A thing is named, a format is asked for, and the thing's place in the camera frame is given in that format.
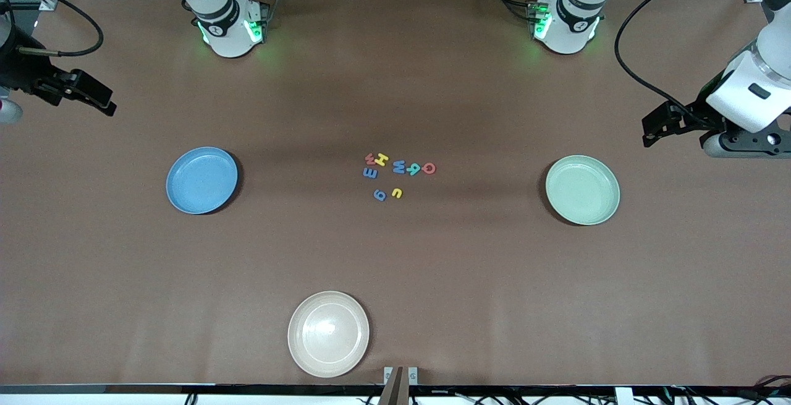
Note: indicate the red foam letter Q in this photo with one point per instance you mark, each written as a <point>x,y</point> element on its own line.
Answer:
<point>425,169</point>

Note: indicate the blue foam letter W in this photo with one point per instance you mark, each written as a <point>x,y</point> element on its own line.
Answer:
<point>398,169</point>

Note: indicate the front camera mount bracket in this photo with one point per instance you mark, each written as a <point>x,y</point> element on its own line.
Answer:
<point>395,392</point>

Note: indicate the blue foam letter m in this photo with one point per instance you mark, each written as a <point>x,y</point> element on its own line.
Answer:
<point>369,173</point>

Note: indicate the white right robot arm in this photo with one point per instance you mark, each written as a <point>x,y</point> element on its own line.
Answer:
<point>225,28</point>

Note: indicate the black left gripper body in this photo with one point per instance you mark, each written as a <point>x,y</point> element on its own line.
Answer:
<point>701,110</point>

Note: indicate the blue foam letter g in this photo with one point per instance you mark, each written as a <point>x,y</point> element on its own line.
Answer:
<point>376,195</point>

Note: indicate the beige plate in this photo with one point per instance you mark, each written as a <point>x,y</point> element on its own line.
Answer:
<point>328,334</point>

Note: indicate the teal digit 6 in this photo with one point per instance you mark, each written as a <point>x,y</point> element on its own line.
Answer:
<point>413,169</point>

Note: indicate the green plate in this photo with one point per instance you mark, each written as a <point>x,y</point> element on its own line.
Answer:
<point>582,190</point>

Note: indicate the blue plate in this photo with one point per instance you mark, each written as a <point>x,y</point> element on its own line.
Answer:
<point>202,180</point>

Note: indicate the yellow foam letter H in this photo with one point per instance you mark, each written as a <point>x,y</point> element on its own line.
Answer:
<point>382,159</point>

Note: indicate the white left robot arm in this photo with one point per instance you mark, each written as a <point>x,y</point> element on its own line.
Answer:
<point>565,28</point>

